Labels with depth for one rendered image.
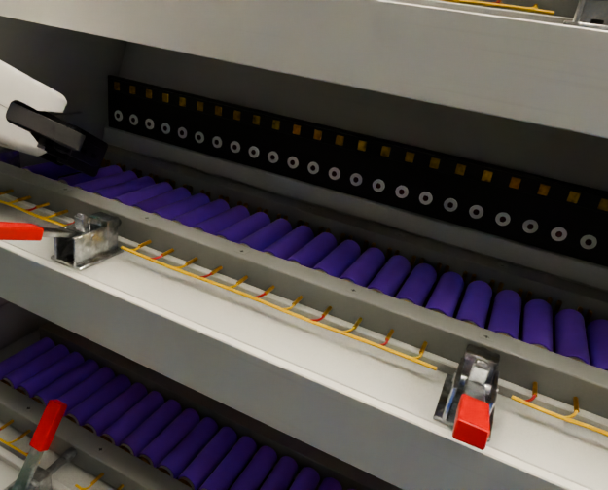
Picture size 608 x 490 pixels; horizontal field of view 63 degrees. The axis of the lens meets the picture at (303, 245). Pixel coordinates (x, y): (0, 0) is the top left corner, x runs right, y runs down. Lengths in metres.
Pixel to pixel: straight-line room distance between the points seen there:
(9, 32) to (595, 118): 0.46
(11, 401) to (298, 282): 0.30
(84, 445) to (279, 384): 0.22
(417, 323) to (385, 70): 0.14
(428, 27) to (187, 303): 0.21
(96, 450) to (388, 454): 0.26
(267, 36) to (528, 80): 0.14
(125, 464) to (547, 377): 0.32
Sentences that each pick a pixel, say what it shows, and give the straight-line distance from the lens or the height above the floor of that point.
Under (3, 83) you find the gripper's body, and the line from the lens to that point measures 0.37.
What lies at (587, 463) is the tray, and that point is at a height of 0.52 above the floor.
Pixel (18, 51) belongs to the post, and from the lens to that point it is 0.54.
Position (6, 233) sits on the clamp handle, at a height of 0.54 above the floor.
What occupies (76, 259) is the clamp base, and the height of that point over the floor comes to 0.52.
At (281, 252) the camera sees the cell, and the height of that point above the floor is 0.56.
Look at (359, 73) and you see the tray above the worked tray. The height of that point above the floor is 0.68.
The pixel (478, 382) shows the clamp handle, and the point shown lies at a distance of 0.27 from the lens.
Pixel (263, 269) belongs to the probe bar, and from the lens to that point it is 0.33.
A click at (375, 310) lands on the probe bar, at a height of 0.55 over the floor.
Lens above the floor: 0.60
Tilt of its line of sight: 5 degrees down
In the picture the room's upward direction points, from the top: 16 degrees clockwise
